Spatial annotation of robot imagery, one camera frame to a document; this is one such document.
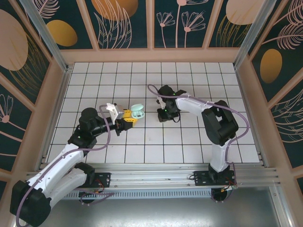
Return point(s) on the earbuds charging case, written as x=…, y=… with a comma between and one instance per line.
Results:
x=137, y=108

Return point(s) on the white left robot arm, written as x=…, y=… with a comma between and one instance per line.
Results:
x=59, y=163

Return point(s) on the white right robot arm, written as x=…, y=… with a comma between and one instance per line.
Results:
x=217, y=156

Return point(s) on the grey metal sheet panel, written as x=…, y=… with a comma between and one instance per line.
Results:
x=151, y=212

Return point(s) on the aluminium side rail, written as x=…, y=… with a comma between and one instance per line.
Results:
x=248, y=106
x=58, y=99

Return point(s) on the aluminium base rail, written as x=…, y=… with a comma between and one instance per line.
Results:
x=151, y=176

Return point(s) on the aluminium corner post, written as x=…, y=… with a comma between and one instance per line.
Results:
x=47, y=40
x=255, y=30

